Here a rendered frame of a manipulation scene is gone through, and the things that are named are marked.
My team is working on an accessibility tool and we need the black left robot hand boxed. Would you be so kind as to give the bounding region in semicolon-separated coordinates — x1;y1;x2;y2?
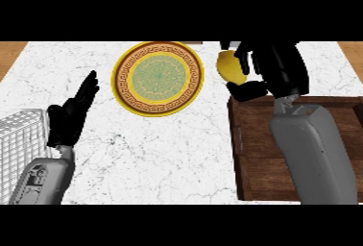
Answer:
46;70;101;148

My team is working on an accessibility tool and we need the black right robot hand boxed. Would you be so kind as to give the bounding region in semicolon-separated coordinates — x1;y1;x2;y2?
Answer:
219;41;312;103

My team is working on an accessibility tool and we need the yellow lemon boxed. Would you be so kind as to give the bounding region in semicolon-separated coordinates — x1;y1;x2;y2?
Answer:
216;49;250;86

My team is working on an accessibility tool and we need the yellow patterned plate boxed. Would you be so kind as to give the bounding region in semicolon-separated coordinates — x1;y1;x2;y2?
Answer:
111;41;205;118

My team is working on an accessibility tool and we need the brown wooden tray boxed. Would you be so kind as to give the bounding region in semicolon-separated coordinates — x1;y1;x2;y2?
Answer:
228;94;363;202

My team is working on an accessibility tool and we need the white wire basket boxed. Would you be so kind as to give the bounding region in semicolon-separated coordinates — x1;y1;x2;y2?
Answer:
0;108;55;206

